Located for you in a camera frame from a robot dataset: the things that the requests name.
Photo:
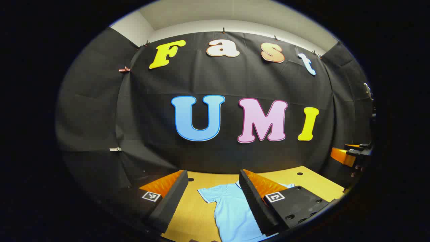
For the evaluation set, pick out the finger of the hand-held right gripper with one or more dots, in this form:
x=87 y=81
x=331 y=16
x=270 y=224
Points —
x=354 y=146
x=342 y=156

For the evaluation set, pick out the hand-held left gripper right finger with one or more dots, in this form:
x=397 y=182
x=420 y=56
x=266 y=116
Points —
x=250 y=198

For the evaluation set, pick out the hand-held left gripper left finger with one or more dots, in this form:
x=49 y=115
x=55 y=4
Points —
x=173 y=198

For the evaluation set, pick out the light blue T-shirt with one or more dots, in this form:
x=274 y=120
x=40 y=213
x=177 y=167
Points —
x=231 y=211

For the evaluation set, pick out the white clip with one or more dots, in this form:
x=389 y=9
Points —
x=115 y=149

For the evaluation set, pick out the orange spring clamp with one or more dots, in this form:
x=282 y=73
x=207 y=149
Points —
x=124 y=69

